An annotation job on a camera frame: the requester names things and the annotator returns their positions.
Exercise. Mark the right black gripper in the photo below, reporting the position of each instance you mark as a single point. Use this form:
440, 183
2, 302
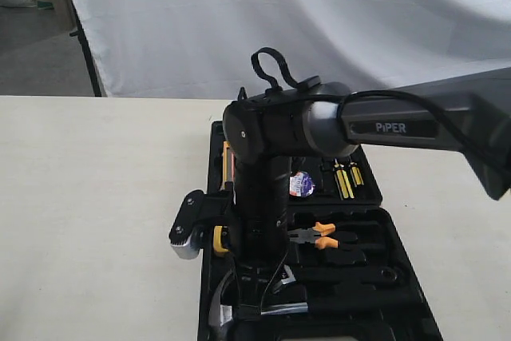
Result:
257, 229

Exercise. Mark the orange handled pliers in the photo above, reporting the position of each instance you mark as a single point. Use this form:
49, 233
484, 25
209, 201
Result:
322, 236

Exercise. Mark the black plastic tool case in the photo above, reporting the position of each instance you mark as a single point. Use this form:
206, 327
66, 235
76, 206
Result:
378, 245

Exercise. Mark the black electrical tape roll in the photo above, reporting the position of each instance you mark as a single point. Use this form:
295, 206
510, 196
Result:
301, 185

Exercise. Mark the adjustable wrench black handle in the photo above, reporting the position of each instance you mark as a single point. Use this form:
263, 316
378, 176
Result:
365, 274

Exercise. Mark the claw hammer black handle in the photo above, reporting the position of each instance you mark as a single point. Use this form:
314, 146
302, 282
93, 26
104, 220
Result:
222, 316

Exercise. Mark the right black Piper robot arm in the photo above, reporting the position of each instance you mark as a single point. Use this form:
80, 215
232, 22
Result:
271, 135

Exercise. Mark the yellow tape measure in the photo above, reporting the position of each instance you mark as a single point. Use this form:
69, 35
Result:
220, 241

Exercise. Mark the orange utility knife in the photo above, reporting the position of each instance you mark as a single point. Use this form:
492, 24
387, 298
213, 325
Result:
228, 165

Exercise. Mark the large yellow black screwdriver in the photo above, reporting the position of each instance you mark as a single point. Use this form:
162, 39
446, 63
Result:
343, 182

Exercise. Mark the small yellow black screwdriver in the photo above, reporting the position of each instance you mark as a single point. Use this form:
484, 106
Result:
356, 174

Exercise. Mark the white backdrop cloth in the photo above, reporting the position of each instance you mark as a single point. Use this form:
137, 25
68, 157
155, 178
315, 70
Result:
202, 48

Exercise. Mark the black backdrop stand pole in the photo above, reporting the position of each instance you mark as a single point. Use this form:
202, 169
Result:
77, 31

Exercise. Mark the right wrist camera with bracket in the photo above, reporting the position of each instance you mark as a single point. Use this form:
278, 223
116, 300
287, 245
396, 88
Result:
186, 231

